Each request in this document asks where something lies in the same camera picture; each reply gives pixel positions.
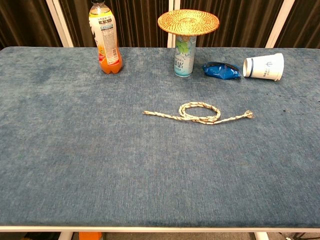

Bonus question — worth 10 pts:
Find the beige braided rope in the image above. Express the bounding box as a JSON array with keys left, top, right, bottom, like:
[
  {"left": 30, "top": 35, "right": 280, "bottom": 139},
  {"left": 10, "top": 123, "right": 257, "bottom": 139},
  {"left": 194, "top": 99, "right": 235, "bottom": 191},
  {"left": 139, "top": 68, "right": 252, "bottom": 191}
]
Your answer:
[{"left": 142, "top": 101, "right": 256, "bottom": 126}]

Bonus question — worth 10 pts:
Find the light blue drink can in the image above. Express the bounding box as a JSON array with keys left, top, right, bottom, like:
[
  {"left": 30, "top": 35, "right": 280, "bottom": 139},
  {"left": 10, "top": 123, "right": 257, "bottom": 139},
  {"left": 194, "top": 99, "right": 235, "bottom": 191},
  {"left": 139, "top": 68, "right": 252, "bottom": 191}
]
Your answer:
[{"left": 174, "top": 33, "right": 197, "bottom": 78}]

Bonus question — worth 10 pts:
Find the blue table cloth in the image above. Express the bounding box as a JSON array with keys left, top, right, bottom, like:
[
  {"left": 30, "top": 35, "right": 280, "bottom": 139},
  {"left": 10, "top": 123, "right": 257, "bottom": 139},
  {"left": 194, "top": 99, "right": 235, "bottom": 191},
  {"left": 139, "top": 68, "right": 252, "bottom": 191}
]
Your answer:
[{"left": 0, "top": 46, "right": 320, "bottom": 228}]

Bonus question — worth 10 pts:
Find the orange juice plastic bottle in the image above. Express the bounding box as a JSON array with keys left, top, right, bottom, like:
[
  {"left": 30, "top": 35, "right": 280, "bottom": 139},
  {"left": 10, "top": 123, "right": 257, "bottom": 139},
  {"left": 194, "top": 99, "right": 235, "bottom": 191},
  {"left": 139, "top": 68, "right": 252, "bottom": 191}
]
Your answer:
[{"left": 88, "top": 0, "right": 123, "bottom": 75}]

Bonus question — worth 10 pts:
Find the dark brown curtain panel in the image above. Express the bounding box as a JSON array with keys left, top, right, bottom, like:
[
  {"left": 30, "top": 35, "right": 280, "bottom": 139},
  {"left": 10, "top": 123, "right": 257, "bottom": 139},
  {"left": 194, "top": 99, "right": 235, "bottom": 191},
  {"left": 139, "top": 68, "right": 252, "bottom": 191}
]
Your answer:
[
  {"left": 0, "top": 0, "right": 63, "bottom": 51},
  {"left": 274, "top": 0, "right": 320, "bottom": 50},
  {"left": 179, "top": 0, "right": 285, "bottom": 48},
  {"left": 58, "top": 0, "right": 171, "bottom": 48}
]

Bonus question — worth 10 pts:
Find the round woven rattan coaster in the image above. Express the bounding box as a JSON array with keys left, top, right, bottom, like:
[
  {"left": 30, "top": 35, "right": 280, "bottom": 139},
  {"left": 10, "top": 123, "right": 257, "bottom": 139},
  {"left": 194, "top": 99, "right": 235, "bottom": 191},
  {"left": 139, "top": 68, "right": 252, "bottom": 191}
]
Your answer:
[{"left": 157, "top": 9, "right": 220, "bottom": 35}]

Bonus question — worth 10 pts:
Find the white paper cup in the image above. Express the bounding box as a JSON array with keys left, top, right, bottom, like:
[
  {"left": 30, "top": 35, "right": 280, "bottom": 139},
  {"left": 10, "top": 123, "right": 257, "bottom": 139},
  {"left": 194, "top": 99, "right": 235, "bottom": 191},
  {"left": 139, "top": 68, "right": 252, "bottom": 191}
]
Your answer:
[{"left": 242, "top": 52, "right": 285, "bottom": 82}]

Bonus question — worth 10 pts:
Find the orange object under table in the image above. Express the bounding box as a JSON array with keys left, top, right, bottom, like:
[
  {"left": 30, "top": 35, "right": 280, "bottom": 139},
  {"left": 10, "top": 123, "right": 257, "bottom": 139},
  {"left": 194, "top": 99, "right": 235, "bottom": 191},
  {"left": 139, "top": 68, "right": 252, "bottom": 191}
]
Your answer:
[{"left": 78, "top": 231, "right": 103, "bottom": 240}]

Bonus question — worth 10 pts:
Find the white table frame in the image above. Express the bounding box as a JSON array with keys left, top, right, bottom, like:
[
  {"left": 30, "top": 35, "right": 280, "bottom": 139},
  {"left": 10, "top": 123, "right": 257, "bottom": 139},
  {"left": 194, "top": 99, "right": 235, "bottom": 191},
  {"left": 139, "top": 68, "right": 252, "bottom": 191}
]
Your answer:
[{"left": 0, "top": 226, "right": 320, "bottom": 240}]

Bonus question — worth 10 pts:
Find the white partition post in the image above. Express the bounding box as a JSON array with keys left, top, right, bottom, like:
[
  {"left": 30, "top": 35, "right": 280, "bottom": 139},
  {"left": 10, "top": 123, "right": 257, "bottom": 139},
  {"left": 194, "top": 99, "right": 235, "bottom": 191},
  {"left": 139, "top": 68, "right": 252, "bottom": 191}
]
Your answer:
[
  {"left": 45, "top": 0, "right": 75, "bottom": 48},
  {"left": 166, "top": 0, "right": 181, "bottom": 49},
  {"left": 264, "top": 0, "right": 296, "bottom": 49}
]

